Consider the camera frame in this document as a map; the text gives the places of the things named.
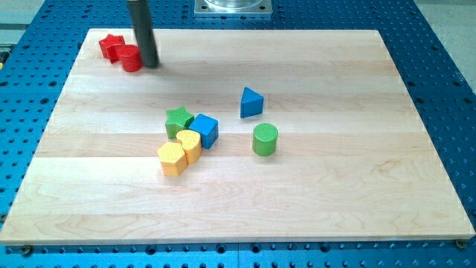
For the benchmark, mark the green star block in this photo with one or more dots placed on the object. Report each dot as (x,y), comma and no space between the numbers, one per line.
(177,120)

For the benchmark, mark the red star block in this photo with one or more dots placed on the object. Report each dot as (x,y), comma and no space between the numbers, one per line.
(109,46)

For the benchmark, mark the light wooden board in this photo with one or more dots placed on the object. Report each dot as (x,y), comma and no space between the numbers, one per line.
(353,161)

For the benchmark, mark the green cylinder block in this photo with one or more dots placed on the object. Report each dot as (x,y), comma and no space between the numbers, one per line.
(265,137)

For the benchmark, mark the blue cube block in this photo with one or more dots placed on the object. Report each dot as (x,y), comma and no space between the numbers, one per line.
(208,128)

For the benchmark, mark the blue triangle block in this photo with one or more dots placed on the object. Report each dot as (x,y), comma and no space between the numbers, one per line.
(251,103)

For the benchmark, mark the yellow heart block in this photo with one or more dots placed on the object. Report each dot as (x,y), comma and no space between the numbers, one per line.
(190,142)

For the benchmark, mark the yellow hexagon block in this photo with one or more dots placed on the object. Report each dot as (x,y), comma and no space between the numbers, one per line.
(172,158)

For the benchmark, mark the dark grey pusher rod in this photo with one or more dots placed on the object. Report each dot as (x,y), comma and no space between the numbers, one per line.
(142,27)

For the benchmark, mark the red cylinder block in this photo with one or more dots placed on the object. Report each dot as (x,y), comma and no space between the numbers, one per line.
(130,58)

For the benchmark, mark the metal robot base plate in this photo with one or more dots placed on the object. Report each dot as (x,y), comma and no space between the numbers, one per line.
(209,8)

